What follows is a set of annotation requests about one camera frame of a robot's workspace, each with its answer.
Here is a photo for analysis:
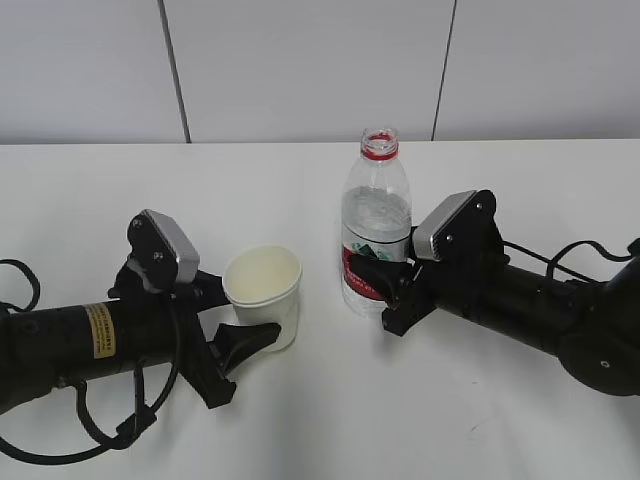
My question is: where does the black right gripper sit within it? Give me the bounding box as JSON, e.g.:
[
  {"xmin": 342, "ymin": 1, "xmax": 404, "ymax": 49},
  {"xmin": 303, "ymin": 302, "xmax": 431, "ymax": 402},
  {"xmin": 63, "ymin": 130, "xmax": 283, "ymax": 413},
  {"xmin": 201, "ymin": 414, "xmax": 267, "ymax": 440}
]
[{"xmin": 348, "ymin": 189, "xmax": 508, "ymax": 336}]

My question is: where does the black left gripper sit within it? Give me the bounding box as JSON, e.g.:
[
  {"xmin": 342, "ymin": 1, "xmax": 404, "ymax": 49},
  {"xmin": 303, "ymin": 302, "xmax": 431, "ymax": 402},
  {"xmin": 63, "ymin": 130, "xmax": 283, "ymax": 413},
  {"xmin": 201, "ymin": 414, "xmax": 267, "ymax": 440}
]
[{"xmin": 108, "ymin": 247, "xmax": 280, "ymax": 409}]

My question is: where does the white paper cup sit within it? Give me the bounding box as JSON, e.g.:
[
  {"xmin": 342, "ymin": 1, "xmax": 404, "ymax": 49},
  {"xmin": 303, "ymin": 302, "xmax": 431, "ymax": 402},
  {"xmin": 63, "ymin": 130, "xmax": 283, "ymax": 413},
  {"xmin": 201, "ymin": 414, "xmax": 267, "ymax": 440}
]
[{"xmin": 222, "ymin": 245, "xmax": 303, "ymax": 352}]

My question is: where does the clear red-label water bottle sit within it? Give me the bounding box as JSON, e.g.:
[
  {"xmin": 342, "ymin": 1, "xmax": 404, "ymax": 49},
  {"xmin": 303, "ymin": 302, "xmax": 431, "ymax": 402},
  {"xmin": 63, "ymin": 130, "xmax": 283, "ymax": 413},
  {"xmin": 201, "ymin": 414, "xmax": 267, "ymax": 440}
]
[{"xmin": 340, "ymin": 127, "xmax": 412, "ymax": 319}]

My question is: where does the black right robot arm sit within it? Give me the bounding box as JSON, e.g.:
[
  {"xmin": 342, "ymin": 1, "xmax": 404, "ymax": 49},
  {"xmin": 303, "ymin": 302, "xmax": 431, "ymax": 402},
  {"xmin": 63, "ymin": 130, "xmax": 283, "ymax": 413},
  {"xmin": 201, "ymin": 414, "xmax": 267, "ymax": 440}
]
[{"xmin": 348, "ymin": 190, "xmax": 639, "ymax": 396}]

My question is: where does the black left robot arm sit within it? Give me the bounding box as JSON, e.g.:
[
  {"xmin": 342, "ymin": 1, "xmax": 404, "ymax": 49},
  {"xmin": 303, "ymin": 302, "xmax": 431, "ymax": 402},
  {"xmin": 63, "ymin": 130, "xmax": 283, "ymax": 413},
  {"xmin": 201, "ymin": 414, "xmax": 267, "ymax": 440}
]
[{"xmin": 1, "ymin": 209, "xmax": 281, "ymax": 412}]

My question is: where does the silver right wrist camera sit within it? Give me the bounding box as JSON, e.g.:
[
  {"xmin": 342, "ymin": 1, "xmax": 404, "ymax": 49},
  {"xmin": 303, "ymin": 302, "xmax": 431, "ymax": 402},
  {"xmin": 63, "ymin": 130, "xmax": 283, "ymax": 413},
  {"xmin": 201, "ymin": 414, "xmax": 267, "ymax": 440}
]
[{"xmin": 412, "ymin": 190, "xmax": 477, "ymax": 261}]

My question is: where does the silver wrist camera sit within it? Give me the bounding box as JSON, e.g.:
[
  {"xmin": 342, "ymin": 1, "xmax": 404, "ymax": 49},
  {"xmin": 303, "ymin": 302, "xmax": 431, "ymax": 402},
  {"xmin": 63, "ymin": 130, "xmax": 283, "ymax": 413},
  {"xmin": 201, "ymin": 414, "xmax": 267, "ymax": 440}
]
[
  {"xmin": 412, "ymin": 190, "xmax": 477, "ymax": 261},
  {"xmin": 127, "ymin": 209, "xmax": 200, "ymax": 291}
]

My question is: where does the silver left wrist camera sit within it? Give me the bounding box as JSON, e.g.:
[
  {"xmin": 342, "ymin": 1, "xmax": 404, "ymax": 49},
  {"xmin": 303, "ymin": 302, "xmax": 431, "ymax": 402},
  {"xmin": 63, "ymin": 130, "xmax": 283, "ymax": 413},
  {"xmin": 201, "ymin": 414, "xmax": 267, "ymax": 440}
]
[{"xmin": 127, "ymin": 209, "xmax": 200, "ymax": 291}]

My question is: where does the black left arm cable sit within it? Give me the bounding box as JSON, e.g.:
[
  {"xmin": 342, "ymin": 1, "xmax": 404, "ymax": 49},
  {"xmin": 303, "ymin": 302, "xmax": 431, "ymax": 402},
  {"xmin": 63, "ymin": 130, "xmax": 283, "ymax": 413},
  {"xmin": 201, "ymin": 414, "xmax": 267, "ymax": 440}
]
[{"xmin": 0, "ymin": 258, "xmax": 184, "ymax": 449}]

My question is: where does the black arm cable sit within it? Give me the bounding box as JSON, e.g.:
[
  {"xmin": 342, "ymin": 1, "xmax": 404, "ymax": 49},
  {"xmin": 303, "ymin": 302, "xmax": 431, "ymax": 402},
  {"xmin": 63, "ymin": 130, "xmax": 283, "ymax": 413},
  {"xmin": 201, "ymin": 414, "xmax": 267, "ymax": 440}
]
[
  {"xmin": 0, "ymin": 258, "xmax": 184, "ymax": 449},
  {"xmin": 499, "ymin": 239, "xmax": 636, "ymax": 281}
]

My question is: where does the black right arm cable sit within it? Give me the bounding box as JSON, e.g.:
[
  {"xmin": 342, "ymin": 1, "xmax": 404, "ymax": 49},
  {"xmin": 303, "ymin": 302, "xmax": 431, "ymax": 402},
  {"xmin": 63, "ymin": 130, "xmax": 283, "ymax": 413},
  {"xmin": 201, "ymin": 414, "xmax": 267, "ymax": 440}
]
[{"xmin": 499, "ymin": 239, "xmax": 636, "ymax": 281}]

